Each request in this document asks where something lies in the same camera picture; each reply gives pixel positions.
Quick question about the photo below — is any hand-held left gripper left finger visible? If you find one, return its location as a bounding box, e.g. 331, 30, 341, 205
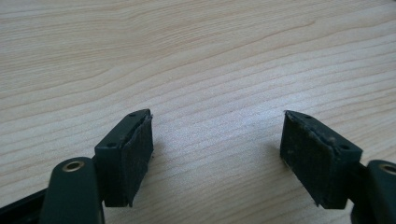
93, 107, 155, 209

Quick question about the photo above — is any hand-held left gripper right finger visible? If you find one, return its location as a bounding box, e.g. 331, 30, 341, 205
278, 109, 364, 210

